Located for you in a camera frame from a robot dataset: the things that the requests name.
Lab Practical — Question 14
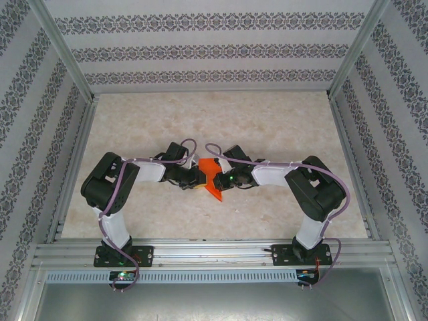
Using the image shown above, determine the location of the orange square paper sheet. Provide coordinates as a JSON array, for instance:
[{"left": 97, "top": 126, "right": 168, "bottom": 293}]
[{"left": 197, "top": 156, "right": 225, "bottom": 203}]

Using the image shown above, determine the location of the grey metal sheet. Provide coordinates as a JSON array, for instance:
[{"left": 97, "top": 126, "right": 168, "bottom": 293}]
[{"left": 33, "top": 282, "right": 399, "bottom": 321}]

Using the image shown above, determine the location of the control board with green light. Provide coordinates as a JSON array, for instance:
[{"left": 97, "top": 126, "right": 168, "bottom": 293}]
[{"left": 110, "top": 270, "right": 136, "bottom": 282}]

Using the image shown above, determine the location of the aluminium mounting rail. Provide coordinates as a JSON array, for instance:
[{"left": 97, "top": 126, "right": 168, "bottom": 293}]
[{"left": 32, "top": 239, "right": 397, "bottom": 268}]

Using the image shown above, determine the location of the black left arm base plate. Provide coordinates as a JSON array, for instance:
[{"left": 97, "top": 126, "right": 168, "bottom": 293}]
[{"left": 94, "top": 245, "right": 154, "bottom": 268}]

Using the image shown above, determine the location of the aluminium back rail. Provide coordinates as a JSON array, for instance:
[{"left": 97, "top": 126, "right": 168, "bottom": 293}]
[{"left": 92, "top": 87, "right": 332, "bottom": 95}]

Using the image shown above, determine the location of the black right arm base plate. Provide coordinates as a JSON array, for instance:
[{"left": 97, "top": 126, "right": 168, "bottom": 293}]
[{"left": 271, "top": 243, "right": 332, "bottom": 268}]

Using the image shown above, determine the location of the slotted grey cable duct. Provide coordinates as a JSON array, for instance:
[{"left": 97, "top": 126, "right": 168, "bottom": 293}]
[{"left": 45, "top": 270, "right": 298, "bottom": 284}]

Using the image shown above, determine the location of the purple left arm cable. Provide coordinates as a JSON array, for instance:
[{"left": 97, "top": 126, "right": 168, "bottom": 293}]
[{"left": 98, "top": 138, "right": 198, "bottom": 294}]

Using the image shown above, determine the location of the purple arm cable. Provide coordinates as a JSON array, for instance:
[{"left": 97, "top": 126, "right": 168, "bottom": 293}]
[
  {"left": 98, "top": 138, "right": 198, "bottom": 294},
  {"left": 204, "top": 142, "right": 350, "bottom": 292}
]

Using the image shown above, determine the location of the aluminium side rail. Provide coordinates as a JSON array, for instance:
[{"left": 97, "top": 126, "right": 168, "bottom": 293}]
[
  {"left": 327, "top": 92, "right": 381, "bottom": 241},
  {"left": 45, "top": 95, "right": 100, "bottom": 243}
]

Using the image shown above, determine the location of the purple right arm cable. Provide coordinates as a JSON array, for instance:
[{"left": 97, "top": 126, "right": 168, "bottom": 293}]
[{"left": 204, "top": 142, "right": 350, "bottom": 292}]

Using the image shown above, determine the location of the aluminium frame post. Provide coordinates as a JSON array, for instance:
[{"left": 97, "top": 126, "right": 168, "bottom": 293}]
[
  {"left": 28, "top": 0, "right": 98, "bottom": 103},
  {"left": 327, "top": 0, "right": 392, "bottom": 101}
]

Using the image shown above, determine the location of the aluminium lower frame bar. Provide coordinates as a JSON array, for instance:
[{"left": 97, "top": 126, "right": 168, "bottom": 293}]
[
  {"left": 384, "top": 265, "right": 417, "bottom": 321},
  {"left": 13, "top": 265, "right": 46, "bottom": 321}
]

